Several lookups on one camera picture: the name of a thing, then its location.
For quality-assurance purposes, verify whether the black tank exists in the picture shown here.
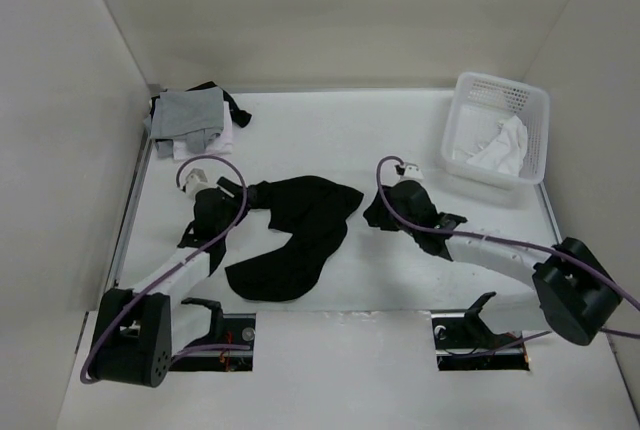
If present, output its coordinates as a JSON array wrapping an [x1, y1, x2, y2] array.
[[225, 176, 364, 302], [187, 81, 252, 128]]

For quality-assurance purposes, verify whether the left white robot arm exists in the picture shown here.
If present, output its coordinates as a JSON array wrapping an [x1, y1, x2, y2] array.
[[81, 178, 255, 388]]

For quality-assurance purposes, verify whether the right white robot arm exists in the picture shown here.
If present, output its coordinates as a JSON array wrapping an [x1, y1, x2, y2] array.
[[364, 179, 623, 346]]

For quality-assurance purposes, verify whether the folded black tank top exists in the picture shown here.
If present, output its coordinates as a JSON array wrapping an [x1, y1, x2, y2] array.
[[187, 81, 252, 128]]

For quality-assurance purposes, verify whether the folded grey tank top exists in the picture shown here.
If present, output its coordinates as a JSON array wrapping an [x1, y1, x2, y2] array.
[[147, 87, 224, 159]]

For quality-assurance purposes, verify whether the white tank top in basket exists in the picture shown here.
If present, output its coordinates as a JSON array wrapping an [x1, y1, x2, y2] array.
[[466, 116, 528, 177]]

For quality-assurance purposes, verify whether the white plastic basket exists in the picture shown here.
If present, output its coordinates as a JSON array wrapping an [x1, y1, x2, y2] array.
[[441, 72, 550, 189]]

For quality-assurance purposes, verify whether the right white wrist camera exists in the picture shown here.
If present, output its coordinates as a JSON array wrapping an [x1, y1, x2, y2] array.
[[395, 162, 424, 182]]

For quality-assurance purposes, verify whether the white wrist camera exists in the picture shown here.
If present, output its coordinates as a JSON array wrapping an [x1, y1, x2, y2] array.
[[182, 168, 211, 199], [395, 162, 424, 182]]

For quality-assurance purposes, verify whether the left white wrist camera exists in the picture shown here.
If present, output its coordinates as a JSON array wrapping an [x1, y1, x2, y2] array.
[[182, 168, 211, 199]]

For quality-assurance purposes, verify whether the metal table edge rail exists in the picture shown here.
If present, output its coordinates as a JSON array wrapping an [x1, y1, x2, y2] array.
[[96, 127, 152, 306]]

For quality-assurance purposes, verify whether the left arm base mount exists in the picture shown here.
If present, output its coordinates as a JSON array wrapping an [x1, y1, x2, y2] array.
[[169, 314, 257, 372]]

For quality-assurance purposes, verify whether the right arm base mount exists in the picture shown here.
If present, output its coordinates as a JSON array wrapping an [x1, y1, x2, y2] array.
[[431, 292, 530, 371]]

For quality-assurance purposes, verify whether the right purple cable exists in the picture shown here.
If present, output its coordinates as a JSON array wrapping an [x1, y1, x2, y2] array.
[[375, 155, 640, 357]]

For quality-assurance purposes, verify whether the purple cable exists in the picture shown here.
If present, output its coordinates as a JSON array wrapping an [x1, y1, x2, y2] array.
[[79, 154, 251, 386], [375, 155, 640, 357]]

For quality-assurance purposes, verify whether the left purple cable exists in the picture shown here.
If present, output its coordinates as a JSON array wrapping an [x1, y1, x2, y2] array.
[[79, 154, 251, 386]]

